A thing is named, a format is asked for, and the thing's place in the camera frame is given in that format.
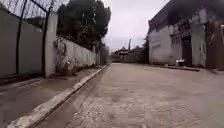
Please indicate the dry bush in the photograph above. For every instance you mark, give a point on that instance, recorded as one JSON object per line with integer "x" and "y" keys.
{"x": 61, "y": 66}

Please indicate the grey concrete sidewalk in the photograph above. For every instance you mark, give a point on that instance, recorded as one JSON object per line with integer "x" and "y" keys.
{"x": 23, "y": 96}

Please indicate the dark green trees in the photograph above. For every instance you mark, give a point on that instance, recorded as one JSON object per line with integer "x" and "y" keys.
{"x": 83, "y": 20}

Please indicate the grey concrete wall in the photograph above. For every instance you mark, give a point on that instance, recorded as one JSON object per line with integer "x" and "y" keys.
{"x": 76, "y": 55}

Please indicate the pale concrete kerb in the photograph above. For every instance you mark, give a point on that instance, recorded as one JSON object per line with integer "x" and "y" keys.
{"x": 50, "y": 105}

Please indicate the grey concrete building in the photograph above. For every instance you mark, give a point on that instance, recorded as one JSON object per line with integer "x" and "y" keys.
{"x": 163, "y": 46}

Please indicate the row of buildings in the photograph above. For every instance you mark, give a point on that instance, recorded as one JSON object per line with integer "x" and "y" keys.
{"x": 133, "y": 55}

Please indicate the grey concrete road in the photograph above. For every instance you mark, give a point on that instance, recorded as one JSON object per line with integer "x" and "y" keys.
{"x": 140, "y": 96}

